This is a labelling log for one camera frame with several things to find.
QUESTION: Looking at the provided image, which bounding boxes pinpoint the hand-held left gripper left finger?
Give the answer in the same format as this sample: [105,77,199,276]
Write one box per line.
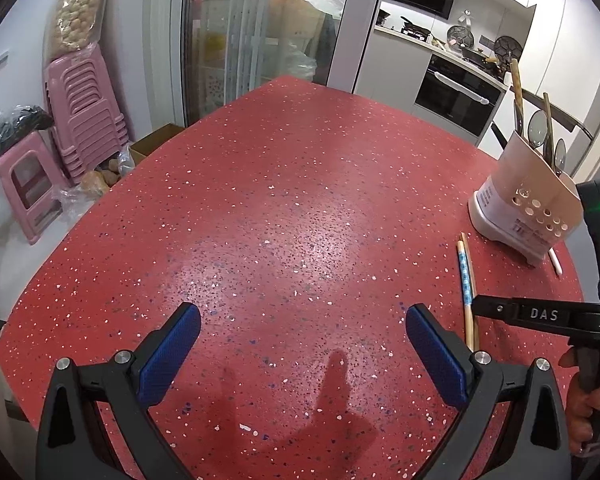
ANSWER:
[35,301,202,480]

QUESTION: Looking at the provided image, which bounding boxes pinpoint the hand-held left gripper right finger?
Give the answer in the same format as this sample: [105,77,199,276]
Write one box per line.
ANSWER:
[406,302,573,480]

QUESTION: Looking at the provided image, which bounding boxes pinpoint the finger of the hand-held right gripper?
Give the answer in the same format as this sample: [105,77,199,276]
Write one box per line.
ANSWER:
[472,294,579,334]

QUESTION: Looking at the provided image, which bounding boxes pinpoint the blue patterned wooden chopsticks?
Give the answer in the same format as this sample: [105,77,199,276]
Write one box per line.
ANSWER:
[460,231,481,352]

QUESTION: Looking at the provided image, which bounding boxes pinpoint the blue-patterned bamboo chopstick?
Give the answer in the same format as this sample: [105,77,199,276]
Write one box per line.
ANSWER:
[456,240,477,352]

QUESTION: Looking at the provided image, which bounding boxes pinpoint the white utensil holder caddy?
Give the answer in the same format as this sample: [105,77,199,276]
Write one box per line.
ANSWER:
[468,130,584,267]

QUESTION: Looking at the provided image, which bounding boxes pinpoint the large dark-handled metal spoon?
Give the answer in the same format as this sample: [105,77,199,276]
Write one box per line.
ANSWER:
[527,109,548,150]

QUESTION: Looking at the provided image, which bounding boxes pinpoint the plain bamboo chopstick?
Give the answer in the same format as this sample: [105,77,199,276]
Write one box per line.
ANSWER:
[510,58,526,133]
[542,92,556,161]

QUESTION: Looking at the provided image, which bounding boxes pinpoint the person's right hand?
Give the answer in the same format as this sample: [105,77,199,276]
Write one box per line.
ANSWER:
[559,347,600,456]

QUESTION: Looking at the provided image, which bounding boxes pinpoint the clear bag of potatoes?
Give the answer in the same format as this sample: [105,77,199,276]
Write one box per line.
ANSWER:
[55,152,133,221]

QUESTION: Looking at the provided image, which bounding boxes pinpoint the black built-in oven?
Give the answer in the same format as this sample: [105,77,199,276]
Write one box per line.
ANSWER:
[412,55,503,138]

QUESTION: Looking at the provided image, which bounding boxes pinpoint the white cabinet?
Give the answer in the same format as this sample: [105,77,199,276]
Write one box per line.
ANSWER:
[527,0,600,131]

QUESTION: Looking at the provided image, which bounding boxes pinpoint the round patterned pan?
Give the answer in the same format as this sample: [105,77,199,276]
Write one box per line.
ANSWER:
[495,35,525,61]

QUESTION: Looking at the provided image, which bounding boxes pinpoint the cardboard box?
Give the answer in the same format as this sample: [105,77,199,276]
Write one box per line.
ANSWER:
[130,122,186,166]

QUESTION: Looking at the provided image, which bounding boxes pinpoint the black wok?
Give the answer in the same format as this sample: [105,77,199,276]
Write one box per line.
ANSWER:
[460,44,501,68]

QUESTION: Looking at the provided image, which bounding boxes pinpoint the round grey lid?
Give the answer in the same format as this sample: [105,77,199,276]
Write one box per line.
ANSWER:
[446,24,476,51]

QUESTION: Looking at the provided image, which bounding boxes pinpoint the pink plastic stool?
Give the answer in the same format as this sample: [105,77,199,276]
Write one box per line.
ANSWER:
[0,130,63,246]

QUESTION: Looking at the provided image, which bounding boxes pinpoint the stack of pink plastic stools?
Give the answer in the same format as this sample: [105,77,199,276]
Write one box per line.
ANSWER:
[44,45,131,186]

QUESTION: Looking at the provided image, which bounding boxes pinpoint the black frying pan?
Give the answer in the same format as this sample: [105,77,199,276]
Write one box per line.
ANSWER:
[399,14,433,41]

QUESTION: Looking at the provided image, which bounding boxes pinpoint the black bag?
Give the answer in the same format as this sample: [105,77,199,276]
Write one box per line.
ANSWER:
[0,105,56,173]

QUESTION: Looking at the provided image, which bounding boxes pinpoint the glass-door cabinet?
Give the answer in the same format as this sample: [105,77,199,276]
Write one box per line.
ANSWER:
[152,0,391,128]

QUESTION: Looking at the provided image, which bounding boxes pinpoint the clear bag of nuts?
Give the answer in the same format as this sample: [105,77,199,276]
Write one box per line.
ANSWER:
[42,0,113,61]

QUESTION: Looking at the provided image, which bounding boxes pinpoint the wooden-handled utensils in caddy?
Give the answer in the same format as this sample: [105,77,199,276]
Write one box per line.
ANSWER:
[490,87,595,151]

